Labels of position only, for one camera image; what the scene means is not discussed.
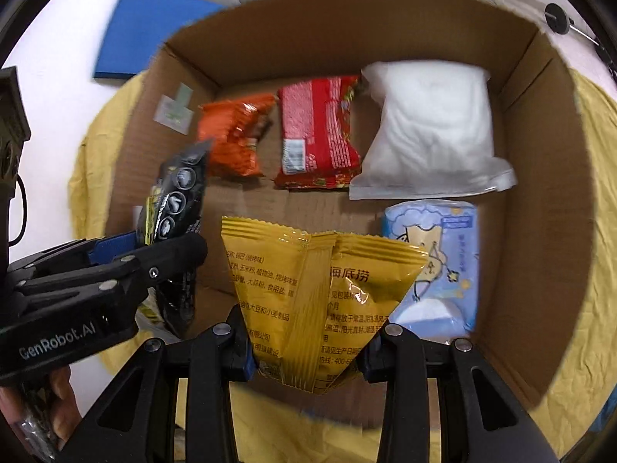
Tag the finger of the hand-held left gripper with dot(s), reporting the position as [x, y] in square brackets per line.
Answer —
[113, 246]
[159, 260]

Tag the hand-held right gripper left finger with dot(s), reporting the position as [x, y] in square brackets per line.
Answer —
[248, 361]

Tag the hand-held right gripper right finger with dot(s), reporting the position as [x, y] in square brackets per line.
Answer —
[367, 366]

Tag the black snack packet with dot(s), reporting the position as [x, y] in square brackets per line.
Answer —
[181, 188]

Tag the yellow snack packet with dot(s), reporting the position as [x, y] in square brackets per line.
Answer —
[308, 294]

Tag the light blue tissue pack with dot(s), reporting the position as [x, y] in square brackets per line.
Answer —
[434, 260]

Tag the orange snack packet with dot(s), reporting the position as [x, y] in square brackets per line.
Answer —
[234, 135]

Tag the red snack packet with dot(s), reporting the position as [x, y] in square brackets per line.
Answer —
[318, 130]

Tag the white plastic bag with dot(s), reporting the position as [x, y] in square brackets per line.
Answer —
[429, 125]

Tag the cardboard box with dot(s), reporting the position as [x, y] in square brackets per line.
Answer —
[313, 48]

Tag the person's left hand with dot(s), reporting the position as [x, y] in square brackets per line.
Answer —
[65, 405]

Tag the blue foam mat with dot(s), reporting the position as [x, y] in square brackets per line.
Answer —
[144, 33]

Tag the yellow tablecloth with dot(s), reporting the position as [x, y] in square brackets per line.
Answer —
[593, 299]

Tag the barbell on floor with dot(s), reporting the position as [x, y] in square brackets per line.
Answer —
[556, 18]

